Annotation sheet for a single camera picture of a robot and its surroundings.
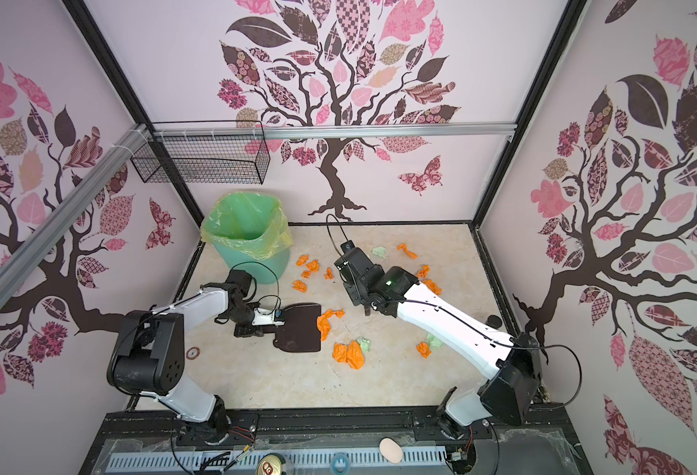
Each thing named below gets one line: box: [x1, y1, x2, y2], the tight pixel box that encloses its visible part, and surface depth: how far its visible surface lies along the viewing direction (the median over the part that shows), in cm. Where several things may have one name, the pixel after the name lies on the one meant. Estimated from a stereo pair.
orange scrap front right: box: [415, 341, 433, 360], surface depth 88 cm
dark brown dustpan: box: [261, 302, 322, 353], surface depth 94 cm
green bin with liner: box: [199, 190, 294, 285], surface depth 92 cm
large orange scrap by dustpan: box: [316, 308, 346, 342], surface depth 94 cm
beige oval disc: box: [379, 437, 403, 465], surface depth 71 cm
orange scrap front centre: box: [332, 340, 365, 371], surface depth 87 cm
